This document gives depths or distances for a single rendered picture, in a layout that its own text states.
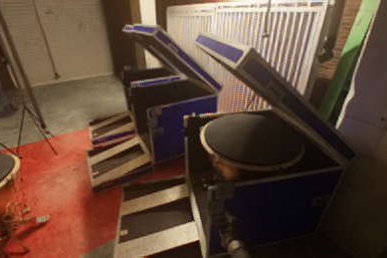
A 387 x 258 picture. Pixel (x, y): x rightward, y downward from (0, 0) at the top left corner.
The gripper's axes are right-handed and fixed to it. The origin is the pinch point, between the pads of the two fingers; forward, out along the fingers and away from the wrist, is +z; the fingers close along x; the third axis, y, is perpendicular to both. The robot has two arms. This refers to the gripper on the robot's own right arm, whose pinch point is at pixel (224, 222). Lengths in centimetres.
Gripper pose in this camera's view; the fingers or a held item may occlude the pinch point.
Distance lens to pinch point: 135.6
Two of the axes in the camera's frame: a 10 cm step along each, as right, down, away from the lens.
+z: -2.0, -2.9, 9.4
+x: -2.4, 9.4, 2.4
